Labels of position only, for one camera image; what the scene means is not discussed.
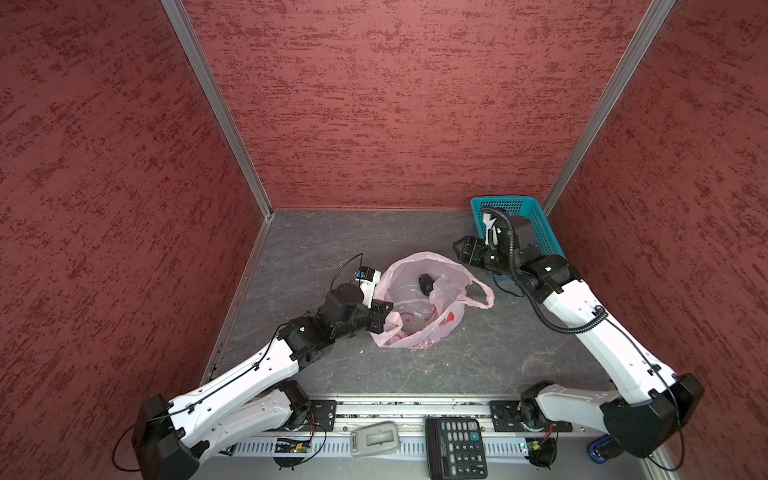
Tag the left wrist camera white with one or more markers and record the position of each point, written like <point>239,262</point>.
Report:
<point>367,279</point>

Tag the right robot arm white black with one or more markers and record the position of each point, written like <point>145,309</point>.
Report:
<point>648,403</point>

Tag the blue handheld device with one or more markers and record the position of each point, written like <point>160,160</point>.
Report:
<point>603,449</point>

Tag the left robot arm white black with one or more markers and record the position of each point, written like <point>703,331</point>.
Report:
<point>173,437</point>

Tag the grey plastic device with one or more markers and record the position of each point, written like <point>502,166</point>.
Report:
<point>374,440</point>

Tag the pink plastic bag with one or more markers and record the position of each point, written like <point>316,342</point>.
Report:
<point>416,321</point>

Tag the black avocado fruit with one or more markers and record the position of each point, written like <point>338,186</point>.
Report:
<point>426,284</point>

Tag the left circuit board with wires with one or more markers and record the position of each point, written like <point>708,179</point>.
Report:
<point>290,453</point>

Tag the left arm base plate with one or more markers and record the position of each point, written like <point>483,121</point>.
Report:
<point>321,412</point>

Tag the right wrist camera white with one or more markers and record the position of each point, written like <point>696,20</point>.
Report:
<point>491,232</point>

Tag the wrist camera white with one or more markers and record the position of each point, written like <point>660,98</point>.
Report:
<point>367,279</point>
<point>491,232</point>

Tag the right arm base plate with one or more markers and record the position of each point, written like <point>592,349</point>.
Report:
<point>506,418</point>

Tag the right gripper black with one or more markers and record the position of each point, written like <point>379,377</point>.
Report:
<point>472,246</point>

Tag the right circuit board with wires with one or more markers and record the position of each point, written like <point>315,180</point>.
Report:
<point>542,452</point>

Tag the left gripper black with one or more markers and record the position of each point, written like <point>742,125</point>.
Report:
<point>378,311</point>

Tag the black calculator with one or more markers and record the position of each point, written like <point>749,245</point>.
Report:
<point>455,448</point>

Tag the circuit board with wires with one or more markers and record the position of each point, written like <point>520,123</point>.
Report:
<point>290,453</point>
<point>542,452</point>

